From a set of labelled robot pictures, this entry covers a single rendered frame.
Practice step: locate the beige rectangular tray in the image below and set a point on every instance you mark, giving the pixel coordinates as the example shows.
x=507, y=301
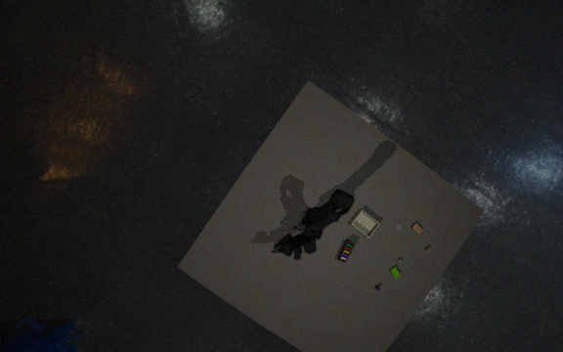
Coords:
x=364, y=223

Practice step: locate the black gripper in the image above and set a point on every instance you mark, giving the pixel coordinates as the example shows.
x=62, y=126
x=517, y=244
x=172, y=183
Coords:
x=287, y=244

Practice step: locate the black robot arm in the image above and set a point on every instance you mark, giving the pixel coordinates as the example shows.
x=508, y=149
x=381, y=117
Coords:
x=319, y=217

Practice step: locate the green block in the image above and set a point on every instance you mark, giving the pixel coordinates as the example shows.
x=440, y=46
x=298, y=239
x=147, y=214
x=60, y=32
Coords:
x=395, y=272

